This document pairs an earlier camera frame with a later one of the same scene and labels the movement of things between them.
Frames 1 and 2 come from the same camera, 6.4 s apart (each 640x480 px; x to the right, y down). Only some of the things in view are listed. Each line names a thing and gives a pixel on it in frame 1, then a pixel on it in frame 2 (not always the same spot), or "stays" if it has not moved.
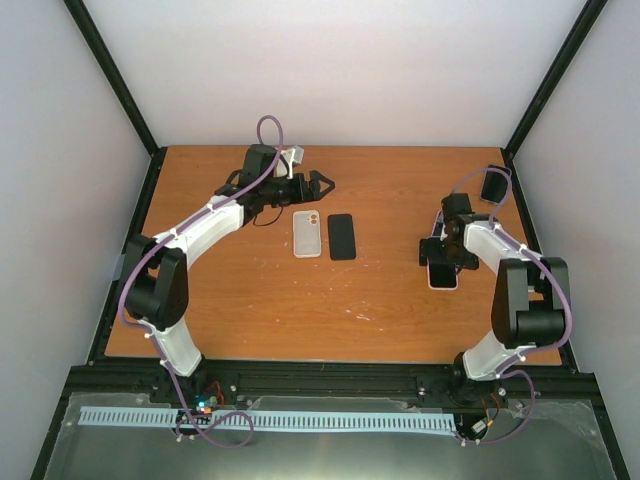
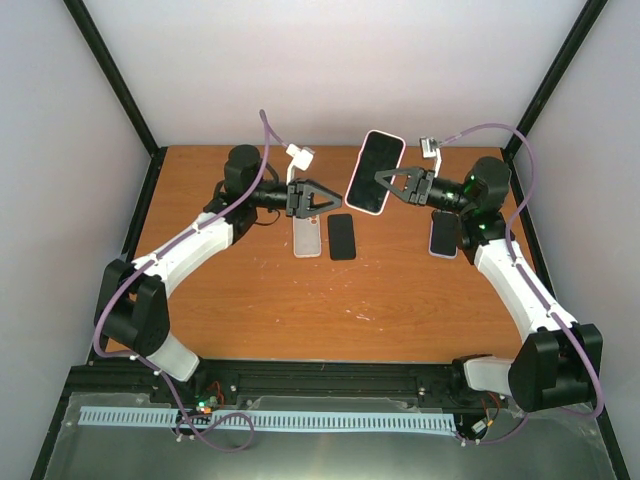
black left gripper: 304,194 to 302,205
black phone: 342,241 stays
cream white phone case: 307,234 stays
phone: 442,276 to 380,152
